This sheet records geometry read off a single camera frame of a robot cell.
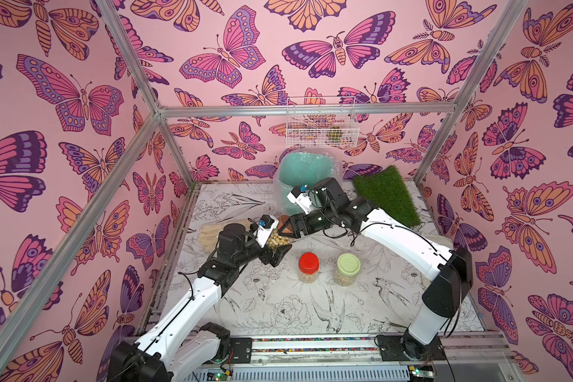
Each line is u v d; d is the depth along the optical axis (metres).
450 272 0.43
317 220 0.65
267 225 0.65
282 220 0.70
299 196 0.69
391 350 0.73
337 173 0.90
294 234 0.65
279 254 0.68
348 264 0.79
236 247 0.60
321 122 0.95
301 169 1.00
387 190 1.12
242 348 0.73
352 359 0.73
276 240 0.71
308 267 0.80
